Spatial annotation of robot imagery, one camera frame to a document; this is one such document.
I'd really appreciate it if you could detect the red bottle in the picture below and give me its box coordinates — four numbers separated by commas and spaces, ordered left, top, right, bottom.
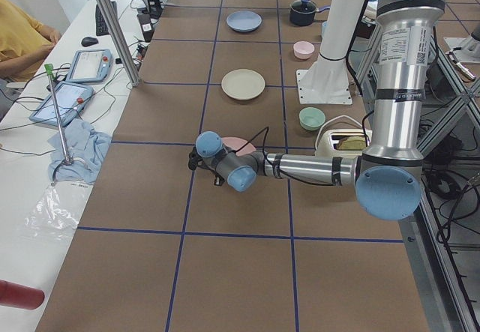
1, 280, 45, 310

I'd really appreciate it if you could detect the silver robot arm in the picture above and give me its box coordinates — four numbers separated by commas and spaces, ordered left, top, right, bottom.
189, 0, 445, 220

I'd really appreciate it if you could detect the person in yellow shirt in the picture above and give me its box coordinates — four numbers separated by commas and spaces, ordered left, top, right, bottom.
1, 0, 62, 82

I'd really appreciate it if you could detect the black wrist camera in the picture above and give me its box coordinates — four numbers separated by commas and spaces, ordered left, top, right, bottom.
187, 147, 202, 171

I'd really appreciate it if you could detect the clear plastic bag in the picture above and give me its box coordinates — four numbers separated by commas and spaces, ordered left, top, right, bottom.
19, 181, 93, 242

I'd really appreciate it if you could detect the black computer mouse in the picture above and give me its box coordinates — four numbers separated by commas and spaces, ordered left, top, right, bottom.
81, 36, 98, 47

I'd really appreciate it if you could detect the blue plate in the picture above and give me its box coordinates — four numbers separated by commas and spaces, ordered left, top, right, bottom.
226, 10, 263, 33

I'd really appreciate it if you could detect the light blue cloth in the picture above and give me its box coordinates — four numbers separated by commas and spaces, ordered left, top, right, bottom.
48, 118, 112, 184

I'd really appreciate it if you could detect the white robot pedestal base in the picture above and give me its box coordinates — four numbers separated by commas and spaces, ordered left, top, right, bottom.
297, 0, 368, 105

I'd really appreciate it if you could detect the light blue cup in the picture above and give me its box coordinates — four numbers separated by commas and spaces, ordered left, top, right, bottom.
321, 21, 328, 39

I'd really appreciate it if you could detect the aluminium frame post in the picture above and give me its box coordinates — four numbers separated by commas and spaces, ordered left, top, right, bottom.
96, 0, 140, 87

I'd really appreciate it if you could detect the green bowl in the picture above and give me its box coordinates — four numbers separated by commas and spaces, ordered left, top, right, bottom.
298, 106, 326, 131

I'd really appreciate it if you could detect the cream plate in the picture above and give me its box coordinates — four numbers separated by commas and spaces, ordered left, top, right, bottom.
221, 69, 266, 100

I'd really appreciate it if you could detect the black keyboard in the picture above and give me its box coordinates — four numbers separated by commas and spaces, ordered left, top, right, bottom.
94, 4, 109, 37

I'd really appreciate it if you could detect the cream toaster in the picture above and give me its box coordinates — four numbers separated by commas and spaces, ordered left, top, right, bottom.
315, 128, 367, 158

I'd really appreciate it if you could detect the teach pendant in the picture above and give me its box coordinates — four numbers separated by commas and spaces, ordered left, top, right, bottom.
66, 49, 112, 83
29, 82, 94, 127

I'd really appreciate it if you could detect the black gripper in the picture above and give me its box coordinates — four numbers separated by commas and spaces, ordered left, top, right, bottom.
204, 166, 225, 187

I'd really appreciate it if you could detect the green tipped metal rod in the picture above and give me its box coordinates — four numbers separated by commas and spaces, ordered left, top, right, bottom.
44, 64, 74, 166

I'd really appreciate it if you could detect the near teach pendant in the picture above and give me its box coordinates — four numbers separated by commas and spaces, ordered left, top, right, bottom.
29, 82, 94, 127

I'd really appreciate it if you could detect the pink plate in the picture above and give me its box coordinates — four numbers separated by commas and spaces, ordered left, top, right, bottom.
222, 136, 257, 157

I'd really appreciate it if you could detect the white toaster cable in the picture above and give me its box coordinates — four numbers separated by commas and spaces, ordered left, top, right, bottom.
318, 114, 364, 134

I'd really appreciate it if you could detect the far teach pendant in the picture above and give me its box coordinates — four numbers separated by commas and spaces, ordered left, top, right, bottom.
66, 49, 112, 83

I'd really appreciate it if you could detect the pink bowl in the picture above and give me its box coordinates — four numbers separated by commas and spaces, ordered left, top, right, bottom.
293, 40, 315, 60

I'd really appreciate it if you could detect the dark blue lidded pot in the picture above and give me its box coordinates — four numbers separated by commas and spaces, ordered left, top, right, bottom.
289, 0, 331, 27

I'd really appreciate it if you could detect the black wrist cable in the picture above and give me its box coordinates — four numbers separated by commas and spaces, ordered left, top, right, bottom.
239, 125, 338, 187

